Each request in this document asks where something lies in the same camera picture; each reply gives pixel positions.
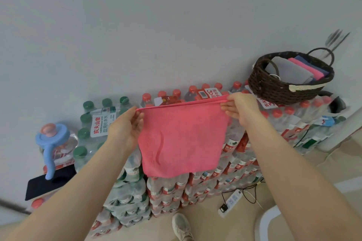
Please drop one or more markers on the person's right hand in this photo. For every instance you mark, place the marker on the person's right hand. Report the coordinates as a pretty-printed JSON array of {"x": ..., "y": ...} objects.
[{"x": 244, "y": 111}]

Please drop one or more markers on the person's left hand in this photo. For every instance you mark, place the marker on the person's left hand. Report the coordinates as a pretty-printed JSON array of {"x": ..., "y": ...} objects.
[{"x": 124, "y": 130}]

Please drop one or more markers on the brown wicker basket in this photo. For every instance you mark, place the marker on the brown wicker basket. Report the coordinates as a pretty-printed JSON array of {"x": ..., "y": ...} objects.
[{"x": 271, "y": 91}]

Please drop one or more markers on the pink towel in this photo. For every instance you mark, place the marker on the pink towel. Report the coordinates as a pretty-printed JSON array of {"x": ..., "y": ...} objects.
[
  {"x": 181, "y": 142},
  {"x": 306, "y": 68}
]

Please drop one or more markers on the grey towel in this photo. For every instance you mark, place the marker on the grey towel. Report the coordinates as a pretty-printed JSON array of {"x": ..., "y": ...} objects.
[{"x": 291, "y": 71}]

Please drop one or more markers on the blue towel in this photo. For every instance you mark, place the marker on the blue towel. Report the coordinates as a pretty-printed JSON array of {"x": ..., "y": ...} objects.
[{"x": 316, "y": 65}]

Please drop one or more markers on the person's right forearm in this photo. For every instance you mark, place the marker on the person's right forearm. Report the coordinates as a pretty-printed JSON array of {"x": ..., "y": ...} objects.
[{"x": 305, "y": 187}]

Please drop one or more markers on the person's left forearm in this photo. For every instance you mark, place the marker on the person's left forearm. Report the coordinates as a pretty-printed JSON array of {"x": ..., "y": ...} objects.
[{"x": 65, "y": 195}]

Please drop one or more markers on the person's left shoe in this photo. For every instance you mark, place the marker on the person's left shoe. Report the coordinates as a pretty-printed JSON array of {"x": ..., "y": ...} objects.
[{"x": 182, "y": 228}]

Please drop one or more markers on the white zip tie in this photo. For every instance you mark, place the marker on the white zip tie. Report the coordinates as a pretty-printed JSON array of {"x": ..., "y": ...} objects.
[{"x": 275, "y": 75}]

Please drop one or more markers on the stack of bottled water packs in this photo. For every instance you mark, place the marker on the stack of bottled water packs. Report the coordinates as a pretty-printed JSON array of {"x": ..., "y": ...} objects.
[{"x": 130, "y": 192}]

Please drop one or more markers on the clear jug with blue lid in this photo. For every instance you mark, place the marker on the clear jug with blue lid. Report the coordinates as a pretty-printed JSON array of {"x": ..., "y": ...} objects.
[{"x": 52, "y": 136}]

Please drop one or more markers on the white power strip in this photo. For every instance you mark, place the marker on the white power strip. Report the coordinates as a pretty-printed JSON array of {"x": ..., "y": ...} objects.
[{"x": 230, "y": 204}]

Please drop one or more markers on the grey trash bin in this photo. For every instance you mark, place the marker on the grey trash bin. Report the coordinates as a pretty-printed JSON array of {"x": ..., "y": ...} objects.
[{"x": 339, "y": 108}]

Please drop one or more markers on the black smartphone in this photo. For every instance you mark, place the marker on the black smartphone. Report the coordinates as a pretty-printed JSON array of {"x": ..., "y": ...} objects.
[{"x": 42, "y": 185}]

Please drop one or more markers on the white gym frame grey panel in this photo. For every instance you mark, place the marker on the white gym frame grey panel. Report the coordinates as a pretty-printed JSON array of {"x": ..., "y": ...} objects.
[{"x": 263, "y": 221}]

